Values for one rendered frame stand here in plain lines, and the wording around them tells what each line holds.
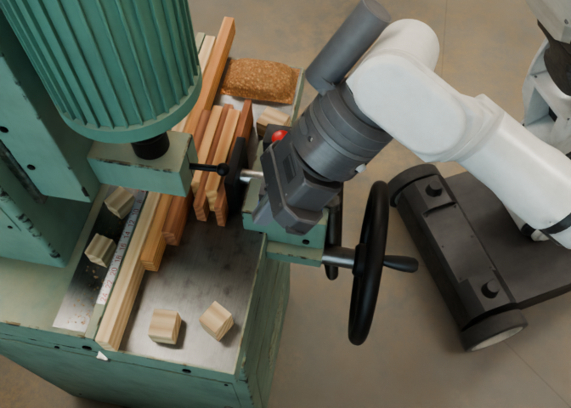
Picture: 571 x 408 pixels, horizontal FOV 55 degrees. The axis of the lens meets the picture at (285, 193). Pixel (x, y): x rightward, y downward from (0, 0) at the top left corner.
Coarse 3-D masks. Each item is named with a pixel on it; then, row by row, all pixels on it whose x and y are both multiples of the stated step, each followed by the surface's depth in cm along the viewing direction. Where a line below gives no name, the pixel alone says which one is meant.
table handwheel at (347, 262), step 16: (384, 192) 90; (368, 208) 105; (384, 208) 87; (368, 224) 107; (384, 224) 85; (368, 240) 85; (384, 240) 84; (336, 256) 96; (352, 256) 96; (368, 256) 84; (352, 272) 96; (368, 272) 83; (352, 288) 108; (368, 288) 83; (352, 304) 105; (368, 304) 84; (352, 320) 101; (368, 320) 85; (352, 336) 90
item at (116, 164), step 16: (96, 144) 78; (112, 144) 78; (128, 144) 78; (176, 144) 78; (192, 144) 80; (96, 160) 77; (112, 160) 77; (128, 160) 77; (144, 160) 77; (160, 160) 77; (176, 160) 77; (192, 160) 81; (96, 176) 81; (112, 176) 80; (128, 176) 79; (144, 176) 78; (160, 176) 78; (176, 176) 77; (192, 176) 83; (160, 192) 82; (176, 192) 81
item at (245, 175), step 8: (240, 144) 87; (232, 152) 87; (240, 152) 87; (232, 160) 86; (240, 160) 87; (232, 168) 85; (240, 168) 88; (248, 168) 95; (232, 176) 84; (240, 176) 88; (248, 176) 88; (256, 176) 88; (224, 184) 84; (232, 184) 84; (240, 184) 90; (232, 192) 86; (240, 192) 92; (232, 200) 88; (232, 208) 90
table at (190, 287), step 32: (224, 96) 105; (256, 128) 101; (192, 224) 91; (192, 256) 88; (224, 256) 88; (256, 256) 88; (288, 256) 92; (320, 256) 91; (160, 288) 85; (192, 288) 85; (224, 288) 85; (256, 288) 88; (128, 320) 83; (192, 320) 83; (128, 352) 80; (160, 352) 80; (192, 352) 80; (224, 352) 80
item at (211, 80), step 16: (224, 32) 108; (224, 48) 106; (208, 64) 103; (224, 64) 108; (208, 80) 101; (208, 96) 100; (192, 112) 98; (192, 128) 96; (160, 208) 88; (160, 224) 86; (160, 240) 85; (144, 256) 84; (160, 256) 87
